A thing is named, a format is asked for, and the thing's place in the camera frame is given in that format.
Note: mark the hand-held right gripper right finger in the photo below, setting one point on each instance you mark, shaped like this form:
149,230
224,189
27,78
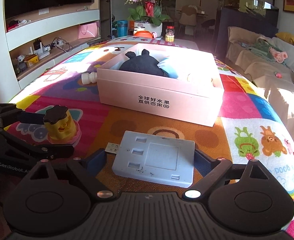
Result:
201,160

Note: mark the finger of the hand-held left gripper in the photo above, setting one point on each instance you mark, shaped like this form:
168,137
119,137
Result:
49,150
32,118

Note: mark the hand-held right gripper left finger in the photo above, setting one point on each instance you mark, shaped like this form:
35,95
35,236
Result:
97,161

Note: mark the yellow toy with black cap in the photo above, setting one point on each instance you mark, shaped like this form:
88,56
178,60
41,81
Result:
60,127

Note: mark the light blue plastic device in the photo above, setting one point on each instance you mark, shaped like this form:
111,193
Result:
161,157

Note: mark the white cardboard box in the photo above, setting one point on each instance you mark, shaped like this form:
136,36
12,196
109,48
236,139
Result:
149,90

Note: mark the blue tissue pack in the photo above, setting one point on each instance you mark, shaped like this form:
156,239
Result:
170,68

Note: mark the black plush cat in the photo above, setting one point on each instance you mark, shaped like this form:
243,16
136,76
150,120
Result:
142,65

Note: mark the colourful cartoon play mat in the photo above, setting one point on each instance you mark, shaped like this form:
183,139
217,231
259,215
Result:
127,120

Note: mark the yellow shelf toy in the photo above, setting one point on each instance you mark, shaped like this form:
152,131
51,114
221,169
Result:
31,60

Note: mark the white router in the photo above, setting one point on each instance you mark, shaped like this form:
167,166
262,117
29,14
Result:
40,52

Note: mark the white plastic bottle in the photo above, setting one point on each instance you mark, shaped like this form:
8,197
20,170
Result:
88,78

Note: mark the white wooden television cabinet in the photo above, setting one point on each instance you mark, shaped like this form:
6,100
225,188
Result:
49,22

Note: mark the pink gift bag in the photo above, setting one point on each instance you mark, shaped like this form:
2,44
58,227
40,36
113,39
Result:
88,30

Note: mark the beige sofa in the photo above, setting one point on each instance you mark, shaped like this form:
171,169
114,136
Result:
261,67

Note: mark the small pink toy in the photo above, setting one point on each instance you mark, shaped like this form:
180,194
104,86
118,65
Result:
277,74

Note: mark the green clothes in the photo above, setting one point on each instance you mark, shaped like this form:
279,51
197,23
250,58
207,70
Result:
261,48

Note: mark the blue thermos bottle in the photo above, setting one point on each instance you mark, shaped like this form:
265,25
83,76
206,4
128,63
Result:
122,28

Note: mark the clear jar with red lid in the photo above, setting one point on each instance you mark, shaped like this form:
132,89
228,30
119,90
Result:
169,35

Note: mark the small pink garment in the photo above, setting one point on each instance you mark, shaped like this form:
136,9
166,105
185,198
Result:
279,55

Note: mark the dark cabinet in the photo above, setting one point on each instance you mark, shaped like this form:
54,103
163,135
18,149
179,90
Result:
226,30

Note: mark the dark dining chair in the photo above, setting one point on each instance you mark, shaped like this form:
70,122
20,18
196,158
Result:
208,25

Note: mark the orange lidded container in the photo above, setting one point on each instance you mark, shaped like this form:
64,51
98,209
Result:
143,33

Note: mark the beige dining chair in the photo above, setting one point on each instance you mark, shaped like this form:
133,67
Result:
188,17

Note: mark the dining table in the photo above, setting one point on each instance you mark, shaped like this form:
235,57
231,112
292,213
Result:
201,13

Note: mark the potted pink orchid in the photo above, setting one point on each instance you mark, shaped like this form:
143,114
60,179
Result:
147,10

